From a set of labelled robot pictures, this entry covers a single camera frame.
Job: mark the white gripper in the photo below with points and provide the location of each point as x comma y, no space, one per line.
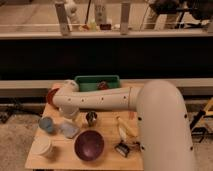
72,118

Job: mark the light blue towel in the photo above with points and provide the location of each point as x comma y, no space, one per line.
69,130

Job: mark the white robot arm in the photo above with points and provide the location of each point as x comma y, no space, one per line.
164,129

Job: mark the small metal cup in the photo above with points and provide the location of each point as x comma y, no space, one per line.
91,118

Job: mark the small blue cup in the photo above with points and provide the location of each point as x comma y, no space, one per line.
46,124

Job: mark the orange bowl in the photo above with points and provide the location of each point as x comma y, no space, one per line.
50,95

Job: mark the purple bowl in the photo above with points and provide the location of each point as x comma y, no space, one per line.
89,145

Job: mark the green plastic tray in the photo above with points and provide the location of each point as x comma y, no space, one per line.
89,82

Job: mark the wooden table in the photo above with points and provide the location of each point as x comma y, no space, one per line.
63,156

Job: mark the white cup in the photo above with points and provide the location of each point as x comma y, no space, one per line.
42,146

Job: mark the dark grape bunch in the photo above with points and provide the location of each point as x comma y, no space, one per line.
103,85

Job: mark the yellow banana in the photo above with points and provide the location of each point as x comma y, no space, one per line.
125,131

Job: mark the small black silver box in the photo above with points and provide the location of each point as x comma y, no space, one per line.
122,149

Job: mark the orange carrot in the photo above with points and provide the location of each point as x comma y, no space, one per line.
131,115

